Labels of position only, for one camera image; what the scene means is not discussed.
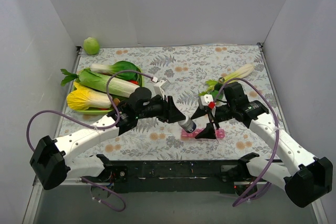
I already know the pink weekly pill organizer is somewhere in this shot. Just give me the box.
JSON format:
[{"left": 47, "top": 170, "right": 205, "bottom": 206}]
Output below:
[{"left": 181, "top": 128, "right": 225, "bottom": 140}]

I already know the white pill bottle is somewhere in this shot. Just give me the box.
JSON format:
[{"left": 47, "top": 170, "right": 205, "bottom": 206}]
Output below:
[{"left": 178, "top": 116, "right": 196, "bottom": 133}]

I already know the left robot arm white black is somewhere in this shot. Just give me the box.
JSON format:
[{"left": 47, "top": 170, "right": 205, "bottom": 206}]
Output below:
[{"left": 29, "top": 87, "right": 186, "bottom": 190}]

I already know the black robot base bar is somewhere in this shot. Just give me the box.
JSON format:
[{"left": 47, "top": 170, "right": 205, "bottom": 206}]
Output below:
[{"left": 86, "top": 160, "right": 255, "bottom": 194}]

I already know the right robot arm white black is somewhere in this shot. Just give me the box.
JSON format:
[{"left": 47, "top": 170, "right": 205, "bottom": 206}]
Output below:
[{"left": 192, "top": 82, "right": 333, "bottom": 208}]

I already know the green glass bottle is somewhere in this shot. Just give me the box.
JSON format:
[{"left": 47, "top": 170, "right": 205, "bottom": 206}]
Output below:
[{"left": 207, "top": 77, "right": 225, "bottom": 98}]

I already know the red chili pepper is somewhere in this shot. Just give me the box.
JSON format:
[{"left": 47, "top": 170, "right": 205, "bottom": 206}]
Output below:
[{"left": 129, "top": 80, "right": 139, "bottom": 86}]

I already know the brown mushroom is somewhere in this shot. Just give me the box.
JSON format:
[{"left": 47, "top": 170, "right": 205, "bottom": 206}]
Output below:
[{"left": 113, "top": 98, "right": 120, "bottom": 105}]

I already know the celery stalk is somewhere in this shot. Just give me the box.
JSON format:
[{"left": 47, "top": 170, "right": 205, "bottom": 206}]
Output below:
[{"left": 199, "top": 63, "right": 254, "bottom": 96}]

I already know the green plastic tray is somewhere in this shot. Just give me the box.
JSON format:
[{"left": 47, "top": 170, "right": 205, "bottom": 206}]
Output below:
[{"left": 74, "top": 68, "right": 143, "bottom": 115}]

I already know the floral table mat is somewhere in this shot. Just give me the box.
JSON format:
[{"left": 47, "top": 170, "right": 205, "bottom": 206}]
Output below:
[{"left": 78, "top": 45, "right": 280, "bottom": 160}]

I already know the bok choy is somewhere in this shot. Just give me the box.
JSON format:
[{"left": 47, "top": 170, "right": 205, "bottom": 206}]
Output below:
[{"left": 90, "top": 61, "right": 138, "bottom": 81}]

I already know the yellow napa cabbage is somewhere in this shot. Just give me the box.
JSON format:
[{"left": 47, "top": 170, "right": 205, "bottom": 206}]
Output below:
[{"left": 66, "top": 82, "right": 112, "bottom": 111}]

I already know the green napa cabbage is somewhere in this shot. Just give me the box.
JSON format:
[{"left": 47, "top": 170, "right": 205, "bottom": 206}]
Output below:
[{"left": 77, "top": 68, "right": 142, "bottom": 99}]

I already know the round green cabbage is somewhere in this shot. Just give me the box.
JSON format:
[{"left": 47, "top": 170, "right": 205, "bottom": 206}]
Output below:
[{"left": 83, "top": 37, "right": 100, "bottom": 55}]

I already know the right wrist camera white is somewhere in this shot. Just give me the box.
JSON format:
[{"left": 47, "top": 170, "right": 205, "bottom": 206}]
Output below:
[{"left": 198, "top": 94, "right": 215, "bottom": 110}]

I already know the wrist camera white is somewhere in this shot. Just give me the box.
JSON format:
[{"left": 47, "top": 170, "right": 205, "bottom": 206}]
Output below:
[
  {"left": 153, "top": 80, "right": 170, "bottom": 98},
  {"left": 198, "top": 94, "right": 215, "bottom": 110}
]

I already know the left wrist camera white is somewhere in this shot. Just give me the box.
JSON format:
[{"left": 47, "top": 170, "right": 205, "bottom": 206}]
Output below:
[{"left": 153, "top": 80, "right": 170, "bottom": 98}]

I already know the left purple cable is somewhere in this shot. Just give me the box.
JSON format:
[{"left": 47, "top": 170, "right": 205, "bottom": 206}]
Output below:
[{"left": 26, "top": 69, "right": 158, "bottom": 212}]

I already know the purple cable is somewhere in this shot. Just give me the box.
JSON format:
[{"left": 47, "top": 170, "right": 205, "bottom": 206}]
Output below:
[
  {"left": 212, "top": 78, "right": 280, "bottom": 207},
  {"left": 26, "top": 69, "right": 158, "bottom": 212}
]

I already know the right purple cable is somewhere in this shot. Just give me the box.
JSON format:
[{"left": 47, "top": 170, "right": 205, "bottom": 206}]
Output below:
[{"left": 212, "top": 78, "right": 280, "bottom": 207}]

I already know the aluminium frame rail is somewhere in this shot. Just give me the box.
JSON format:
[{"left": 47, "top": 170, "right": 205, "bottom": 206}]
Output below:
[{"left": 22, "top": 163, "right": 87, "bottom": 224}]

